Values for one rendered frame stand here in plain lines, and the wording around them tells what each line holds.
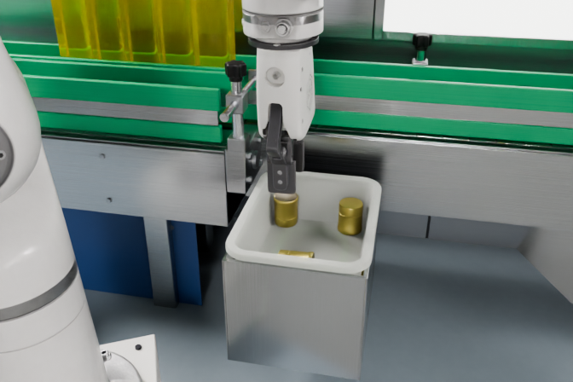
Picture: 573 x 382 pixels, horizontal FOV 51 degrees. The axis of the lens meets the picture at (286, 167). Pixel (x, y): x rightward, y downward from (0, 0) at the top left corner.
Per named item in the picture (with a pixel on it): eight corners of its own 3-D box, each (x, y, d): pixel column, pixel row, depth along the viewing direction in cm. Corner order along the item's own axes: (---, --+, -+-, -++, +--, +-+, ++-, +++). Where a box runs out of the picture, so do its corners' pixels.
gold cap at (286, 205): (271, 191, 88) (272, 217, 89) (275, 203, 84) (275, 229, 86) (295, 188, 88) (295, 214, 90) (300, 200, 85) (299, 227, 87)
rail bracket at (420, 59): (426, 104, 102) (436, 26, 96) (426, 118, 96) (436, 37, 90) (403, 102, 103) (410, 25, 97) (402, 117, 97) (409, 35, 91)
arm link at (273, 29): (315, 18, 57) (315, 49, 58) (328, 0, 65) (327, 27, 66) (231, 16, 58) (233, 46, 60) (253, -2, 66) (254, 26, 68)
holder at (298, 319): (376, 254, 98) (383, 170, 91) (360, 380, 73) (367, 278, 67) (274, 242, 101) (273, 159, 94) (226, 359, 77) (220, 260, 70)
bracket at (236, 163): (265, 166, 95) (264, 125, 91) (250, 194, 86) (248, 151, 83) (244, 164, 95) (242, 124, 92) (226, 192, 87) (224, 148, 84)
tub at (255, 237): (379, 229, 89) (383, 177, 85) (365, 331, 70) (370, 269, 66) (265, 217, 92) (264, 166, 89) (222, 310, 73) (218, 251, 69)
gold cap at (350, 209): (367, 232, 86) (368, 205, 84) (345, 238, 84) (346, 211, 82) (353, 220, 89) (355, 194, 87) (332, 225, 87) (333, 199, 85)
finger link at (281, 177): (290, 150, 63) (291, 205, 66) (295, 137, 65) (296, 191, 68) (260, 147, 63) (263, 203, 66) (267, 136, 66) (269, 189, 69)
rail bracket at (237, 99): (267, 121, 93) (265, 42, 87) (237, 168, 78) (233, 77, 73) (248, 119, 94) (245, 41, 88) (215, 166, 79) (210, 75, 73)
